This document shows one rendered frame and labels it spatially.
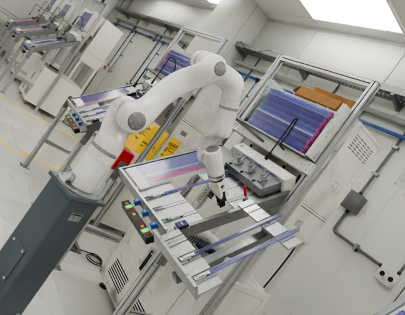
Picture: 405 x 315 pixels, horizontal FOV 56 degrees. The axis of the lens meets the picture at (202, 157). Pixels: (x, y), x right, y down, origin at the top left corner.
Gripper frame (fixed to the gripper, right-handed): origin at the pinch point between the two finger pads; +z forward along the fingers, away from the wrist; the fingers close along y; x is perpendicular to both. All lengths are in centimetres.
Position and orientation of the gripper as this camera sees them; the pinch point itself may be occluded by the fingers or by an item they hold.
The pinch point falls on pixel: (220, 202)
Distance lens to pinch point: 193.6
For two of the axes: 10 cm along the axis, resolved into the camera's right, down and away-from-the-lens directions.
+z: 1.5, 8.4, 5.2
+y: -4.8, -4.0, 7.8
